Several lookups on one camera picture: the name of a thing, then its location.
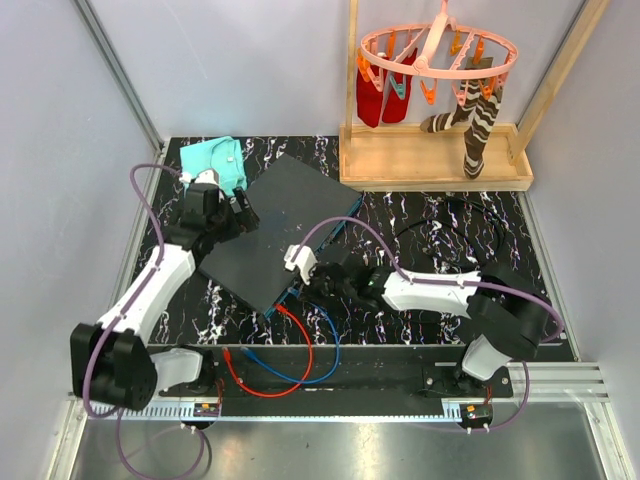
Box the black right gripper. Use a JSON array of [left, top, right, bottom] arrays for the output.
[[295, 261, 355, 309]]

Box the blue cable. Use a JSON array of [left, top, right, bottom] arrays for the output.
[[239, 299, 342, 386]]

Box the red cable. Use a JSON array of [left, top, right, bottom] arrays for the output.
[[221, 302, 315, 399]]

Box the dark grey network switch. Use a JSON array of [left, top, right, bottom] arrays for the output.
[[199, 155, 362, 318]]

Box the black cable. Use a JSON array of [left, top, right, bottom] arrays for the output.
[[389, 194, 511, 271]]

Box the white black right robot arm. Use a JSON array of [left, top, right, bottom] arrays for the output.
[[301, 262, 550, 397]]

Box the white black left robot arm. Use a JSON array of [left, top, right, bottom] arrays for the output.
[[70, 182, 259, 411]]

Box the folded teal cloth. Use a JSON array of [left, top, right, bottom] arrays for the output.
[[180, 136, 248, 196]]

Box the wooden rack with tray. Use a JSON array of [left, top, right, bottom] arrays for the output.
[[339, 1, 608, 192]]

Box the red sock right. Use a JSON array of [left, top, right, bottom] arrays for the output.
[[381, 72, 413, 124]]

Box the red sock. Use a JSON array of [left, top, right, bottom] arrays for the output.
[[356, 72, 383, 128], [381, 72, 413, 124]]

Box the red sock left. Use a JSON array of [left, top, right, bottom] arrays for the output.
[[356, 72, 383, 128]]

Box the brown striped sock rear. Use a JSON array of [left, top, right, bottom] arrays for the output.
[[420, 79, 488, 133]]

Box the brown striped sock long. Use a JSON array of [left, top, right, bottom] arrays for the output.
[[463, 88, 504, 180]]

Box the pink round clip hanger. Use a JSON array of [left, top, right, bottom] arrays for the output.
[[355, 1, 519, 105]]

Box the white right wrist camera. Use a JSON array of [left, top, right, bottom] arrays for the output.
[[284, 245, 317, 285]]

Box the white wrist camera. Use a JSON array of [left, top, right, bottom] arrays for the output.
[[179, 169, 219, 188], [284, 245, 317, 285]]

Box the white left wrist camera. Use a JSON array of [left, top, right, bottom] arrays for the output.
[[179, 169, 219, 188]]

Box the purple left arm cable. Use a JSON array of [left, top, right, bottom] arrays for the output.
[[81, 162, 213, 476]]

